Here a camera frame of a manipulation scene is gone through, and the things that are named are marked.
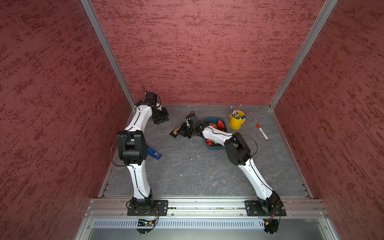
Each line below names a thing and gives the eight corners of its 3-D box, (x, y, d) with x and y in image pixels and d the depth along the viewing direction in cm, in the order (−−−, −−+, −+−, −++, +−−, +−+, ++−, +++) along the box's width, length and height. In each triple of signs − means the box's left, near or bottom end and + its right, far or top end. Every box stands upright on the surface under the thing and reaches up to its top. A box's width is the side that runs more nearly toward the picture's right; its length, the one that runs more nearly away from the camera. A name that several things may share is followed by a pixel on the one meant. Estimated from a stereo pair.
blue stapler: (147, 154, 96) (145, 150, 92) (150, 150, 97) (148, 147, 93) (158, 160, 93) (157, 156, 89) (161, 156, 95) (159, 153, 91)
